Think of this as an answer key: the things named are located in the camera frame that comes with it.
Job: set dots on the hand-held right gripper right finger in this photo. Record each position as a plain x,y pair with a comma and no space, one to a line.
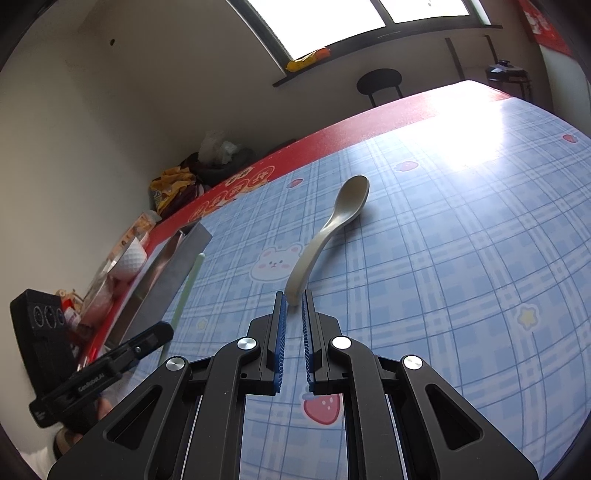
308,346

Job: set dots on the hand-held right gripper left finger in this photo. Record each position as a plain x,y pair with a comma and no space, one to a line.
279,346

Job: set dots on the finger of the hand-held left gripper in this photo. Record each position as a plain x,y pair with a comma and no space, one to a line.
152,337

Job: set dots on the green chopstick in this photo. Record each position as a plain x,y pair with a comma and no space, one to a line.
187,290

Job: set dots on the metal utensil tray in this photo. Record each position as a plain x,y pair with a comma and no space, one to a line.
171,277

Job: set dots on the beige spoon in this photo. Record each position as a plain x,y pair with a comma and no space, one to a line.
323,230

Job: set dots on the person's left hand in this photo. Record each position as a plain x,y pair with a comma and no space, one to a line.
105,408

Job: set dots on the snack packets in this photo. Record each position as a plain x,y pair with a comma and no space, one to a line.
69,311

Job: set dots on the glass bowl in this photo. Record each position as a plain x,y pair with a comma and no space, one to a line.
99,295

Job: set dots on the white bowl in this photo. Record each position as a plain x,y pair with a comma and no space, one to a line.
129,258

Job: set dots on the printed cardboard box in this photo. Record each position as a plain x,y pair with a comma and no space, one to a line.
138,226

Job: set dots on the yellow bag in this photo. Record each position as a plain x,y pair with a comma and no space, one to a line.
173,184

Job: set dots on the dark basket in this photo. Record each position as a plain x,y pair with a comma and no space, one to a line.
221,168

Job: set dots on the clear plastic bag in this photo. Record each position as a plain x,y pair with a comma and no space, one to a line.
217,147

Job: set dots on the black chair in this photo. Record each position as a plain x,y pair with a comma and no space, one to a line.
379,81

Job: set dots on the yellow packet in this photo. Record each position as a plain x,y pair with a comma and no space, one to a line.
307,59

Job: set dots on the rice cooker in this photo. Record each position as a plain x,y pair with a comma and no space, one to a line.
508,76

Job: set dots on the window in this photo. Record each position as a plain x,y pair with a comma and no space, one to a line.
383,9

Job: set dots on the red printed cloth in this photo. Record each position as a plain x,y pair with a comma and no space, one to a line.
545,23

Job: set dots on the dark metal frame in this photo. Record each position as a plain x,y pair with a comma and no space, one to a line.
455,57

